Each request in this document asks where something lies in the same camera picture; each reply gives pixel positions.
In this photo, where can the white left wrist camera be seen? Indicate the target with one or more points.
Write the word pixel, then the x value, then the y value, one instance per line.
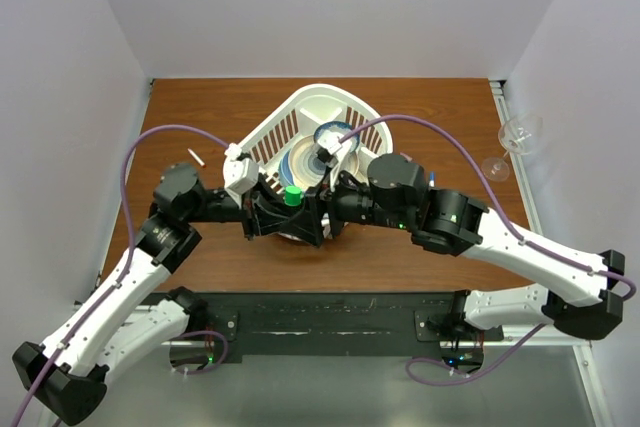
pixel 240 171

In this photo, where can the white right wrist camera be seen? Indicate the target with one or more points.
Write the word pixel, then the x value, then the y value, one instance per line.
pixel 334 153

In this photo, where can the clear wine glass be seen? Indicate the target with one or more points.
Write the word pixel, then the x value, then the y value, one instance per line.
pixel 520 136

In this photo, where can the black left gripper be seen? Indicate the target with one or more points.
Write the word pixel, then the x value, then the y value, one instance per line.
pixel 257 215

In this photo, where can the beige blue swirl plate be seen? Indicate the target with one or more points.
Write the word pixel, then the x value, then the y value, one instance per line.
pixel 307 168

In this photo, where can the white red marker pen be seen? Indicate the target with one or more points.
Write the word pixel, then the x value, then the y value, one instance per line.
pixel 196 157

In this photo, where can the blue rimmed plate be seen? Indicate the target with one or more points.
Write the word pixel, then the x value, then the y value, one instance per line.
pixel 285 175

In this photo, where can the white plastic dish basket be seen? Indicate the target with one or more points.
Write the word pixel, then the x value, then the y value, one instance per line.
pixel 298 117

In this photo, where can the blue floral ceramic bowl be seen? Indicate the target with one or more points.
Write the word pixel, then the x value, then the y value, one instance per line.
pixel 335 126

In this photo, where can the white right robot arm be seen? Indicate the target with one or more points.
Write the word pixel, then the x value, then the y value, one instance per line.
pixel 571 290

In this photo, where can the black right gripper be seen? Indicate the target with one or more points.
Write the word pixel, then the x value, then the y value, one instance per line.
pixel 309 224

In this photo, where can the green highlighter cap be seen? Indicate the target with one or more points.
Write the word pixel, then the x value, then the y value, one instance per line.
pixel 293 195

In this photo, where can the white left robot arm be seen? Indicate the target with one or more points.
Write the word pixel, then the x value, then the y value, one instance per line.
pixel 70 371

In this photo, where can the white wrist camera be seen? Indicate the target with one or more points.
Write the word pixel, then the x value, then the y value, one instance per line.
pixel 240 171
pixel 334 153

